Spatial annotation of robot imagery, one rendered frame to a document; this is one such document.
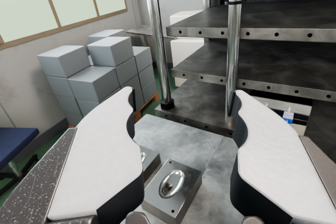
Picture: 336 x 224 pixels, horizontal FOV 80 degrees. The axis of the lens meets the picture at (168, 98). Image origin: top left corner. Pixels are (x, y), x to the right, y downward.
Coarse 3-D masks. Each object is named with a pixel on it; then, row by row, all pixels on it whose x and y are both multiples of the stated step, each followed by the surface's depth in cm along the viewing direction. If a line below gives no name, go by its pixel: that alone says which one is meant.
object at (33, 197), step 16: (64, 144) 8; (48, 160) 7; (64, 160) 7; (32, 176) 6; (48, 176) 6; (16, 192) 6; (32, 192) 6; (48, 192) 6; (0, 208) 6; (16, 208) 6; (32, 208) 6; (48, 208) 6
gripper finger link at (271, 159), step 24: (240, 96) 11; (240, 120) 9; (264, 120) 9; (240, 144) 10; (264, 144) 8; (288, 144) 8; (240, 168) 7; (264, 168) 7; (288, 168) 7; (312, 168) 7; (240, 192) 7; (264, 192) 6; (288, 192) 6; (312, 192) 6; (264, 216) 6; (288, 216) 6; (312, 216) 6
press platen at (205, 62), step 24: (216, 48) 146; (240, 48) 140; (264, 48) 135; (288, 48) 130; (312, 48) 125; (192, 72) 116; (216, 72) 112; (240, 72) 108; (264, 72) 105; (288, 72) 102; (312, 72) 99; (312, 96) 88
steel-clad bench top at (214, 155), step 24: (144, 120) 122; (168, 120) 119; (144, 144) 104; (168, 144) 102; (192, 144) 100; (216, 144) 98; (216, 168) 86; (216, 192) 77; (192, 216) 70; (216, 216) 69; (240, 216) 68
